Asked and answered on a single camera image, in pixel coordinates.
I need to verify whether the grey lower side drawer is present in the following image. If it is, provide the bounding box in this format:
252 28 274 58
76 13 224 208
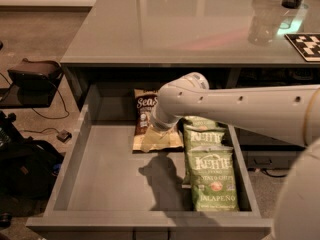
243 151 300 169

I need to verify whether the open grey top drawer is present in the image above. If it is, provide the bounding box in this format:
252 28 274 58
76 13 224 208
26 82 272 240

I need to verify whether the black white fiducial marker board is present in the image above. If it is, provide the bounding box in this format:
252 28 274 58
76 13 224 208
285 33 320 62

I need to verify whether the black cable under cabinet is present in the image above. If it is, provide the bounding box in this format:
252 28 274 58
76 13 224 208
250 167 290 179

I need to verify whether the black device on side shelf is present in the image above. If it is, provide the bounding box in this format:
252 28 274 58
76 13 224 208
8 58 62 90

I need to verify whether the rear green chip bag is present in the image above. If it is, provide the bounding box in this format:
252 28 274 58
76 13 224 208
183 116 217 130

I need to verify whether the brown sea salt chip bag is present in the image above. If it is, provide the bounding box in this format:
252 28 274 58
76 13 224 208
132 89 183 152

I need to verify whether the black cable on floor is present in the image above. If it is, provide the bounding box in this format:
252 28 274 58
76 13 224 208
0 72 71 135

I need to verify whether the small black power adapter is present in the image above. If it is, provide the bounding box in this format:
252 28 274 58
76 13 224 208
57 130 72 143

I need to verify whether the front green jalapeno chip bag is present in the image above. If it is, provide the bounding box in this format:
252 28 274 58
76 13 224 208
188 146 239 212

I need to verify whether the grey middle side drawer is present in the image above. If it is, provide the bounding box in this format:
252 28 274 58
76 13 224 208
236 128 298 148

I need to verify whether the black backpack on floor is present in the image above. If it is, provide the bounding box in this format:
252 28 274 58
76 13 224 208
0 140 64 199

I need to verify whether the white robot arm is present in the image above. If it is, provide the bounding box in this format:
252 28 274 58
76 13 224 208
151 72 320 240

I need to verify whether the grey glossy counter cabinet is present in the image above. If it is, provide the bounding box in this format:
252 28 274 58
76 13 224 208
60 0 320 240

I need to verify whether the middle green chip bag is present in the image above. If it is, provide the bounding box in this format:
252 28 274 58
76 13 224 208
183 125 226 185

